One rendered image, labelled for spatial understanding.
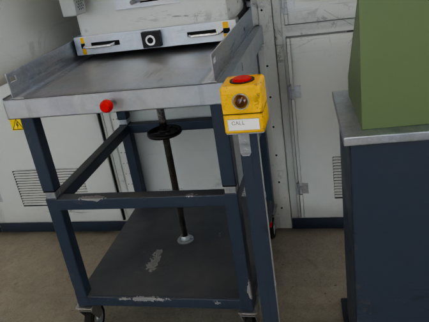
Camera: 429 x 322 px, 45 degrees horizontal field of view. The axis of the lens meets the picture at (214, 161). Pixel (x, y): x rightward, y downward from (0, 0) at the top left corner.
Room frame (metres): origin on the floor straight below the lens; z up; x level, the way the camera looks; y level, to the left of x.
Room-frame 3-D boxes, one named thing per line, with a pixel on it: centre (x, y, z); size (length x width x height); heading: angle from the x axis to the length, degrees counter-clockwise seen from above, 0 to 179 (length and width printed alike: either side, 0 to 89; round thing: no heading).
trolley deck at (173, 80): (1.60, 0.15, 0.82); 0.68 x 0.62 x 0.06; 165
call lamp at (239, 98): (0.95, -0.07, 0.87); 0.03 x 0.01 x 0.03; 75
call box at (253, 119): (0.99, -0.08, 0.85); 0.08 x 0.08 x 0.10; 75
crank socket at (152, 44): (1.63, 0.14, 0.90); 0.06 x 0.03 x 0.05; 75
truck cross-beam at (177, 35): (1.67, 0.13, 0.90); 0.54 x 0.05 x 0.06; 75
